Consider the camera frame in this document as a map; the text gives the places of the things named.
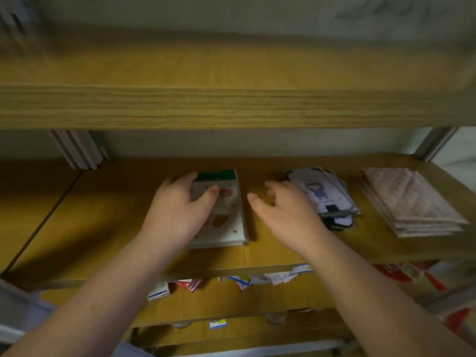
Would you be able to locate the red white packet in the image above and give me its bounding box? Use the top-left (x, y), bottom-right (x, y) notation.
top-left (176, 279), bottom-right (202, 293)

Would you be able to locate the stack of pink quilted packets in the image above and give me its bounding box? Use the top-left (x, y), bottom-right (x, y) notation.
top-left (356, 167), bottom-right (469, 238)

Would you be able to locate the blue yellow packet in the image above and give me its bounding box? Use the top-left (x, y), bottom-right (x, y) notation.
top-left (226, 275), bottom-right (252, 291)

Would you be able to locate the person's left hand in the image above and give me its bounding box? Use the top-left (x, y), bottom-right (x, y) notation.
top-left (139, 172), bottom-right (220, 254)

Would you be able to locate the stack of cartoon phone case packets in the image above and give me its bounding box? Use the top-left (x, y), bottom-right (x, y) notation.
top-left (284, 167), bottom-right (361, 231)

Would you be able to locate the person's left forearm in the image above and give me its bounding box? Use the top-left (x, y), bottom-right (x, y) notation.
top-left (0, 234), bottom-right (188, 357)

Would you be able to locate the person's right hand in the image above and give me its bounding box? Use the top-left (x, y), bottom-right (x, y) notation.
top-left (247, 180), bottom-right (330, 258)

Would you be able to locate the wooden shelf board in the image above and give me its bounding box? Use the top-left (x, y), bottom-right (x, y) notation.
top-left (0, 28), bottom-right (476, 130)
top-left (0, 159), bottom-right (83, 275)
top-left (39, 270), bottom-right (337, 328)
top-left (2, 154), bottom-right (476, 291)

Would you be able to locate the red printed packet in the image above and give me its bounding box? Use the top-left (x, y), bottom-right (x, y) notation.
top-left (373, 261), bottom-right (447, 294)

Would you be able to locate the crumpled white packet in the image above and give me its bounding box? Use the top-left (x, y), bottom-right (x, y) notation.
top-left (249, 264), bottom-right (314, 286)

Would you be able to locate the stack of green white packets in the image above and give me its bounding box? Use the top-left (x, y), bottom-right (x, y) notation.
top-left (185, 169), bottom-right (248, 250)

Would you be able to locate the small white blue box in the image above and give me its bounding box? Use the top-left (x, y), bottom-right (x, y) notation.
top-left (147, 281), bottom-right (171, 302)

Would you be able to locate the grey metal shelf upright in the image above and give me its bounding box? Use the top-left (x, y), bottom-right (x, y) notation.
top-left (48, 129), bottom-right (110, 171)
top-left (414, 126), bottom-right (459, 162)

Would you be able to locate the person's right forearm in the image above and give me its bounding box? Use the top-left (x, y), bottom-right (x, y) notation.
top-left (297, 230), bottom-right (476, 357)

